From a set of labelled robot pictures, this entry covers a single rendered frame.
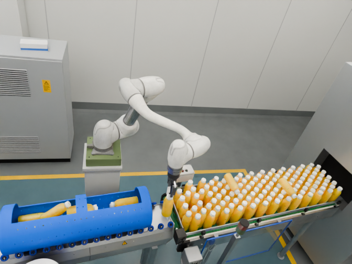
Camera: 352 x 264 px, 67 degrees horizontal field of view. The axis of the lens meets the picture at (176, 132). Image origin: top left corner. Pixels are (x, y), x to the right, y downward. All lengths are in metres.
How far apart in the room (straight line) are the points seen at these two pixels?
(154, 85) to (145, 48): 2.47
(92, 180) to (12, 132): 1.41
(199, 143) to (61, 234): 0.97
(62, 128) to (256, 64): 3.31
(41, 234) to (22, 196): 1.75
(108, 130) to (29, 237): 0.90
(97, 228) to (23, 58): 1.86
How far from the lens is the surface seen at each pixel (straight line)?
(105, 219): 1.78
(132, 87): 1.71
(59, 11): 4.09
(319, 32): 5.32
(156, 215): 2.13
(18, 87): 3.15
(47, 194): 3.48
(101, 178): 2.42
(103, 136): 2.17
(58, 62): 2.94
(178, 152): 1.41
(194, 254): 2.11
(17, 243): 1.83
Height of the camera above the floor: 2.67
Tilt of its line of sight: 37 degrees down
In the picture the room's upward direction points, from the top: 13 degrees clockwise
